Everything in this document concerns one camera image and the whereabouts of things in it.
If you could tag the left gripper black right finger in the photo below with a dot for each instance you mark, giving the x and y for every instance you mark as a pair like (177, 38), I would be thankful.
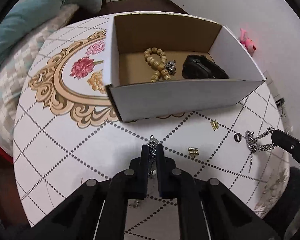
(174, 183)

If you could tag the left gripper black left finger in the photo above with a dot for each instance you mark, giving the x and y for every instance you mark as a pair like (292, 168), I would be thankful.
(125, 185)

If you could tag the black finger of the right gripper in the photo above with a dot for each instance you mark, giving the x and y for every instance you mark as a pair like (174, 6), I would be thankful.
(287, 143)

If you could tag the gold rhinestone charm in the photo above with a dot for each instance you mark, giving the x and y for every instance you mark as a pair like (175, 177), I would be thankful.
(193, 152)

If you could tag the gold letter charm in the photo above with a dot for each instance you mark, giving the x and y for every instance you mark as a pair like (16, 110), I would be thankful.
(214, 124)

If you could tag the black smart watch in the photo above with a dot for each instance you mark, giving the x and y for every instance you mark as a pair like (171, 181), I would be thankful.
(200, 67)

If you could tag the white patterned tablecloth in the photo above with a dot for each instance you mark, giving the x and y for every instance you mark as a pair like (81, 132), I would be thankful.
(68, 143)

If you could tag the white cardboard box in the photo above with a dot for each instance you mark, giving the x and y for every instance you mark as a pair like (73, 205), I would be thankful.
(127, 75)

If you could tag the pink panther plush toy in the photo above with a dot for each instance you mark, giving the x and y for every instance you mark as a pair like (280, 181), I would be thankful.
(247, 42)

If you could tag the checkered bed sheet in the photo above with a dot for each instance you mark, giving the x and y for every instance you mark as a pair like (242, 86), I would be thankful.
(14, 70)

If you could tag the teal duvet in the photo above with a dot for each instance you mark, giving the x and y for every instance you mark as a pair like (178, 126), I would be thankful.
(29, 14)

